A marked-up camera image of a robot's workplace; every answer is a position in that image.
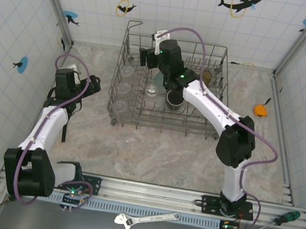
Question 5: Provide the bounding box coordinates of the teal plastic cup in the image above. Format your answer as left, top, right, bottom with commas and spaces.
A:
152, 70, 167, 89

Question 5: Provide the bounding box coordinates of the amber plastic cup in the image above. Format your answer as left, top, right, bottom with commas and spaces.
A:
201, 70, 214, 87

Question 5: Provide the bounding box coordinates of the black mug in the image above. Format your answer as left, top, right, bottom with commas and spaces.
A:
164, 89, 187, 113

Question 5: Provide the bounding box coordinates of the fish blue oval sticker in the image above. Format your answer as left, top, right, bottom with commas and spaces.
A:
12, 54, 30, 75

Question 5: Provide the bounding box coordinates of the shark blue oval sticker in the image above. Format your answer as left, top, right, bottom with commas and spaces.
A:
61, 10, 82, 27

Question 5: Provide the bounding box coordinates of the silver adjustable wrench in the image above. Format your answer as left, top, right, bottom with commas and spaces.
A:
112, 201, 182, 229

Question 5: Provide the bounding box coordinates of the green black screwdriver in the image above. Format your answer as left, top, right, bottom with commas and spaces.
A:
253, 204, 302, 229

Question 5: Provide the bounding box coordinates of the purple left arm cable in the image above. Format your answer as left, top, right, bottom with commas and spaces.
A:
10, 48, 115, 216

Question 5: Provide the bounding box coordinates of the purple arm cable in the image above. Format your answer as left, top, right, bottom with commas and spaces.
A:
10, 48, 115, 216
126, 23, 297, 229

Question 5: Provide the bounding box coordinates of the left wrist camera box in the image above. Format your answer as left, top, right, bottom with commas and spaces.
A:
65, 62, 81, 75

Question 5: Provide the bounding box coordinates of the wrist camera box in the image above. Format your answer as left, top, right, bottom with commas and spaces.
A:
149, 28, 172, 56
65, 62, 81, 75

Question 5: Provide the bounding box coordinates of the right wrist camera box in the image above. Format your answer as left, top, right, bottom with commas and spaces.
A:
149, 28, 172, 56

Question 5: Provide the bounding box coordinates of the grey wire dish rack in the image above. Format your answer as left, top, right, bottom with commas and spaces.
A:
101, 16, 242, 144

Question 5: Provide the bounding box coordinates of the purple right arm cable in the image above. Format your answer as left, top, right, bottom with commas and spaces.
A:
126, 23, 297, 229

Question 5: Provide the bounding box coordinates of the small dolphin ring sticker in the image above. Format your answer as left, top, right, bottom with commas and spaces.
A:
54, 31, 69, 52
230, 59, 256, 68
115, 0, 139, 20

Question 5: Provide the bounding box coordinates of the large dolphin ring sticker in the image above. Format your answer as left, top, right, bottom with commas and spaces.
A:
216, 0, 263, 23

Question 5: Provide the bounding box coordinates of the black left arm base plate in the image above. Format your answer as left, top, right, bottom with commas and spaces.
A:
52, 169, 103, 197

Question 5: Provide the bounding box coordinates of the orange scrubber with handle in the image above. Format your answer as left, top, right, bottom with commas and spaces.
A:
252, 95, 272, 119

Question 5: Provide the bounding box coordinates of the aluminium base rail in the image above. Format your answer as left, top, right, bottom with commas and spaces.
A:
0, 157, 306, 229

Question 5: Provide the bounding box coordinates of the light blue cable duct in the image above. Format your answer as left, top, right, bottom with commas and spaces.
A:
47, 190, 241, 229

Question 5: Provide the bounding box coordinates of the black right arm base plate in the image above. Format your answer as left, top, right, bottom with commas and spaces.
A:
191, 192, 255, 222

